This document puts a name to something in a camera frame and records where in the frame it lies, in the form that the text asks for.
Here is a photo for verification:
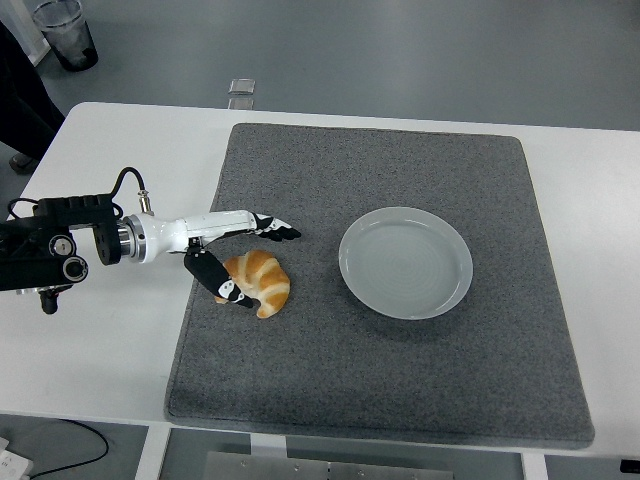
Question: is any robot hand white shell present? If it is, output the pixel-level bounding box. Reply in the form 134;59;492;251
133;208;303;309

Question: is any croissant bread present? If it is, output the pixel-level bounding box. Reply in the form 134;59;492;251
214;248;292;320

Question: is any grey round plate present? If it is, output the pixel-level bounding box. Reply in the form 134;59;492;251
338;205;474;321

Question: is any grey speckled mat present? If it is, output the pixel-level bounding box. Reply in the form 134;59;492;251
163;122;596;444

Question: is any person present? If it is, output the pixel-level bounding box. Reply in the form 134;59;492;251
0;22;67;174

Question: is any bin with clear liner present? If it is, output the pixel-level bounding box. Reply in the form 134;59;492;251
32;0;100;73

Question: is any white power strip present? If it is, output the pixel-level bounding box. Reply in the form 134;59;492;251
0;437;35;480

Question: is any white table frame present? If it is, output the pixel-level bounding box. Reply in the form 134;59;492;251
133;424;550;480

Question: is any black floor cable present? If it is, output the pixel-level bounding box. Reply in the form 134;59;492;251
27;417;110;479

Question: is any white furniture frame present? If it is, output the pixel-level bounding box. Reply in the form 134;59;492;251
24;19;52;66

